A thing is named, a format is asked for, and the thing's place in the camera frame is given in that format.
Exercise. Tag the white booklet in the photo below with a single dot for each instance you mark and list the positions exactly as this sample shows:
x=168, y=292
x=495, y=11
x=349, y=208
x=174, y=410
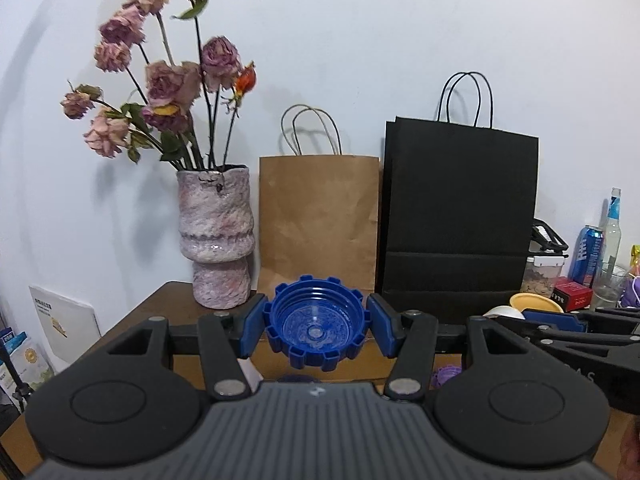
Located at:
x=65, y=320

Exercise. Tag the blue and white carton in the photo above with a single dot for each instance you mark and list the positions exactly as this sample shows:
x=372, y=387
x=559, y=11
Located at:
x=11, y=340

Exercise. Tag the purple ridged cap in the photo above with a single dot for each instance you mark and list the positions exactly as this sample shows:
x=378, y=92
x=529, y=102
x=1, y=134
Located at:
x=445, y=376

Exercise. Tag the clear glass cup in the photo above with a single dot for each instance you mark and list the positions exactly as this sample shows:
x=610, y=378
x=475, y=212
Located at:
x=610, y=285

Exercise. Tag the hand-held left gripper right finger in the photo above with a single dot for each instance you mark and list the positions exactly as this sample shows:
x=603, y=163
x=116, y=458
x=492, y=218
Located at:
x=382, y=325

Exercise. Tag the clear glass bottle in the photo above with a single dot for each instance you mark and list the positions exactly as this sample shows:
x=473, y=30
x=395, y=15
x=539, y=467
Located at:
x=611, y=230

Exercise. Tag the pink mottled ceramic vase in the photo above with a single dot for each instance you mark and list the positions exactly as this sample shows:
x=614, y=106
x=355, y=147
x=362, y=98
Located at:
x=215, y=240

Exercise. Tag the brown paper bag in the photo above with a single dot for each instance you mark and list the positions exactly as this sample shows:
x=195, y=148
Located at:
x=320, y=220

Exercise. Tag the white ceramic bowl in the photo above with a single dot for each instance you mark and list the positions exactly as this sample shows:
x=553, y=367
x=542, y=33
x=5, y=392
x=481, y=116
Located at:
x=502, y=311

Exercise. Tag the colourful small ornament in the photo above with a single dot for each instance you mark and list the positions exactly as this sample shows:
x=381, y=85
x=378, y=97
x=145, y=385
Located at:
x=635, y=260

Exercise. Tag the dried rose bouquet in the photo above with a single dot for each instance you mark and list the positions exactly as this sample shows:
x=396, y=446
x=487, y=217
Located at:
x=167, y=80

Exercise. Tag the red and black box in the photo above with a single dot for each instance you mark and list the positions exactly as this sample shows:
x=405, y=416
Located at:
x=572, y=292

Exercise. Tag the purple packet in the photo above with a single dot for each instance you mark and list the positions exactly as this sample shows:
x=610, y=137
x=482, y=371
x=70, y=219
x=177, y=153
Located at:
x=631, y=292

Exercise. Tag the yellow bear mug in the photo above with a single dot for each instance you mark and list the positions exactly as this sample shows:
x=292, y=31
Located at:
x=535, y=302

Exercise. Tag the blue drink can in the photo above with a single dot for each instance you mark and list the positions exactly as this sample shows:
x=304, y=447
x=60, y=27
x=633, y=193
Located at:
x=585, y=255

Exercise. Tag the black clip lid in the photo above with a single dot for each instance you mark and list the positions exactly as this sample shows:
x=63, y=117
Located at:
x=547, y=242

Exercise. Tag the pale printed box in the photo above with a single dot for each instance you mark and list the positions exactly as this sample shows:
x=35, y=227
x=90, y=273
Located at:
x=27, y=365

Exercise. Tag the black paper bag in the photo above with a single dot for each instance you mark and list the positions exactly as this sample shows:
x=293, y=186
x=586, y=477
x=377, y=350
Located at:
x=460, y=200

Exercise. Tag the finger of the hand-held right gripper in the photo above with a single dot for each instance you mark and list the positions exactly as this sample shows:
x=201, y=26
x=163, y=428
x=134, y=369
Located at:
x=555, y=319
x=600, y=337

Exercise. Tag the blue ridged cap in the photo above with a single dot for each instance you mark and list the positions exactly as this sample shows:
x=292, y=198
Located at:
x=315, y=320

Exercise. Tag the clear cereal container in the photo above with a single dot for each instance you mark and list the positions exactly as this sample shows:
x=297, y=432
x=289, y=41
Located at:
x=540, y=277

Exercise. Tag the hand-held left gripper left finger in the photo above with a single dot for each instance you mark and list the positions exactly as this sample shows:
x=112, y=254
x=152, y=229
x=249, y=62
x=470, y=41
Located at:
x=252, y=322

